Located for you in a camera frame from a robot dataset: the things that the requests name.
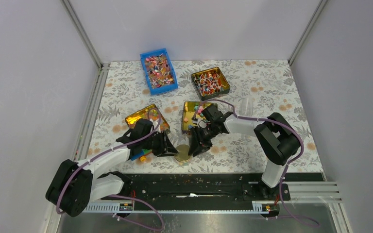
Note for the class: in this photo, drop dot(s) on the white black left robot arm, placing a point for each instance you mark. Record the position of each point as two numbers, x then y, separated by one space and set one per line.
76 184

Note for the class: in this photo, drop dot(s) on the white round jar lid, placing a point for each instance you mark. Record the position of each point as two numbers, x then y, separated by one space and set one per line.
183 152

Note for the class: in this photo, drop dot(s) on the gold tin with lollipops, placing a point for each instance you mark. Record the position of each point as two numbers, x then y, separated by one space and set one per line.
210 83

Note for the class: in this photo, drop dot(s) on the colourful toy block truck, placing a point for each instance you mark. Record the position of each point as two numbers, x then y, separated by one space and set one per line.
141 156

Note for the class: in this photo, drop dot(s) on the floral tablecloth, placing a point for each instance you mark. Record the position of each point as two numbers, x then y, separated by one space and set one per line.
268 83

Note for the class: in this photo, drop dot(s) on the gold tin pastel candies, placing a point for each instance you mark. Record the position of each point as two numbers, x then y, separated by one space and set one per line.
149 112

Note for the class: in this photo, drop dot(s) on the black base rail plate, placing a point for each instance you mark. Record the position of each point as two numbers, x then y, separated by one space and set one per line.
202 192

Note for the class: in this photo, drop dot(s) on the gold tin star candies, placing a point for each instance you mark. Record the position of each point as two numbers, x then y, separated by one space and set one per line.
192 116

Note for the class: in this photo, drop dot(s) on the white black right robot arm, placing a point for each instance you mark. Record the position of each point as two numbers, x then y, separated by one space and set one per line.
280 143

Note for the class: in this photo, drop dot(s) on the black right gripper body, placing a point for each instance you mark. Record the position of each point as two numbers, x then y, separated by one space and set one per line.
205 135

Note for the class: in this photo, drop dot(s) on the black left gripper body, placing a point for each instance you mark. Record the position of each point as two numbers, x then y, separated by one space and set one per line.
159 144

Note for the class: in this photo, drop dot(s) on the blue plastic candy bin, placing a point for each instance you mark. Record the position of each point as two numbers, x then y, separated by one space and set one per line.
159 71

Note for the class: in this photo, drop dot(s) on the clear plastic scoop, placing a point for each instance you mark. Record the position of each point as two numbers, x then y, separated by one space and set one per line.
247 107

